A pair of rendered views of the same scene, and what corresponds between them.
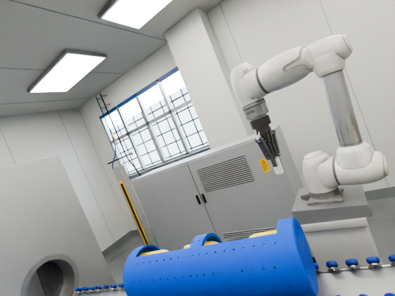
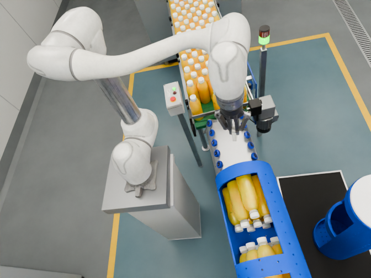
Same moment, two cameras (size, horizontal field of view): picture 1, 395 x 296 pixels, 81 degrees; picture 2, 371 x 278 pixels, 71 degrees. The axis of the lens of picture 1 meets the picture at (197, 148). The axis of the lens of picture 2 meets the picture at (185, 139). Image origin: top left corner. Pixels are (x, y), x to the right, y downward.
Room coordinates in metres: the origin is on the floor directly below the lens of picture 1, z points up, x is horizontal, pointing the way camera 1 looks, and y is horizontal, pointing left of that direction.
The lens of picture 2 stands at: (1.21, 0.18, 2.33)
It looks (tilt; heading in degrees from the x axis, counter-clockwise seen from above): 57 degrees down; 256
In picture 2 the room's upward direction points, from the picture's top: 23 degrees counter-clockwise
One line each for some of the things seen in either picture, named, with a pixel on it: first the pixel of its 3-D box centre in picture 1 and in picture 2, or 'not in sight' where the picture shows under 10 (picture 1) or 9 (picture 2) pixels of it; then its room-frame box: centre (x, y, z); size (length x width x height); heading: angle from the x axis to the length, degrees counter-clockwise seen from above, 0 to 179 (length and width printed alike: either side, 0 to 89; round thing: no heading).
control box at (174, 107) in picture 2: not in sight; (174, 98); (0.88, -0.95, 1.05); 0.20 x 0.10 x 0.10; 65
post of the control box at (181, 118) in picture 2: not in sight; (190, 140); (0.88, -0.95, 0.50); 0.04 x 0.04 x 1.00; 65
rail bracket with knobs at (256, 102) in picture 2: not in sight; (254, 107); (0.51, -0.59, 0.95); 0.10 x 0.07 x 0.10; 155
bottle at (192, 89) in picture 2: not in sight; (192, 93); (0.75, -0.93, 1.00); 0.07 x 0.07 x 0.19
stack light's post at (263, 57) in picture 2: not in sight; (261, 101); (0.22, -0.83, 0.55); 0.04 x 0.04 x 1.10; 65
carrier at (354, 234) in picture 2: not in sight; (353, 225); (0.49, 0.24, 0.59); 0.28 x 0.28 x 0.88
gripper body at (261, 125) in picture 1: (263, 128); (231, 109); (0.90, -0.26, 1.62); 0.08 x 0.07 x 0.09; 133
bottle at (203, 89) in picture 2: not in sight; (203, 90); (0.68, -0.90, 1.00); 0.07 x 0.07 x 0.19
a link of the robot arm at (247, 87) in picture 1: (248, 83); (227, 67); (0.89, -0.27, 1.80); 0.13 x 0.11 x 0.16; 45
